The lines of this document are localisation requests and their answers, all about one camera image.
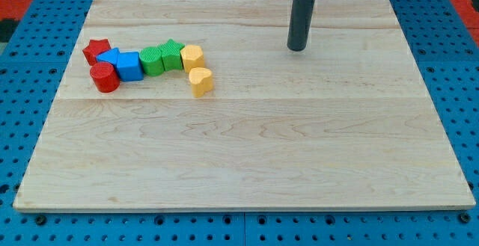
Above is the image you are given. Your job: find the yellow hexagon block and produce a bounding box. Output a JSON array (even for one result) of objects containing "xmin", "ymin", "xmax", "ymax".
[{"xmin": 180, "ymin": 45, "xmax": 205, "ymax": 73}]

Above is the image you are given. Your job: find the blue triangle block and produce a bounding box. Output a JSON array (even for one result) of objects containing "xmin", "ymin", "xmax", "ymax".
[{"xmin": 96, "ymin": 48, "xmax": 120, "ymax": 66}]

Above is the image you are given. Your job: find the blue cube block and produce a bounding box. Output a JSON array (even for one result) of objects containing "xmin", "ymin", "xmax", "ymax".
[{"xmin": 116, "ymin": 52, "xmax": 144, "ymax": 82}]

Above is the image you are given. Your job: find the green star block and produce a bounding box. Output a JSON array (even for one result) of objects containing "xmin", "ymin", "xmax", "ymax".
[{"xmin": 158, "ymin": 39, "xmax": 185, "ymax": 71}]

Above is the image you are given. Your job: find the green cylinder block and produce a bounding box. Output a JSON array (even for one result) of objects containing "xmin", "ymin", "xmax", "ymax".
[{"xmin": 139, "ymin": 46, "xmax": 165, "ymax": 76}]

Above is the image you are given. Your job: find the red cylinder block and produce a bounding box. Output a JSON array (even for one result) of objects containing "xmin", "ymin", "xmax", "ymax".
[{"xmin": 89, "ymin": 62, "xmax": 120, "ymax": 93}]

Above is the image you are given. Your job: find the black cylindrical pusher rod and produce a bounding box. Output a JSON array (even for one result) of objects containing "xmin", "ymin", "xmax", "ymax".
[{"xmin": 287, "ymin": 0, "xmax": 315, "ymax": 52}]

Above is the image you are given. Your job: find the red star block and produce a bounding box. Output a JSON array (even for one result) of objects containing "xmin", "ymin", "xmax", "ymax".
[{"xmin": 82, "ymin": 39, "xmax": 111, "ymax": 66}]

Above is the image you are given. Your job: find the wooden board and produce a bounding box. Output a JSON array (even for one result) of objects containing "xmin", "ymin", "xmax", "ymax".
[{"xmin": 13, "ymin": 0, "xmax": 475, "ymax": 213}]

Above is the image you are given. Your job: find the yellow heart block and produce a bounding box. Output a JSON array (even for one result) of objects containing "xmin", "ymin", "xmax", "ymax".
[{"xmin": 189, "ymin": 67, "xmax": 214, "ymax": 97}]

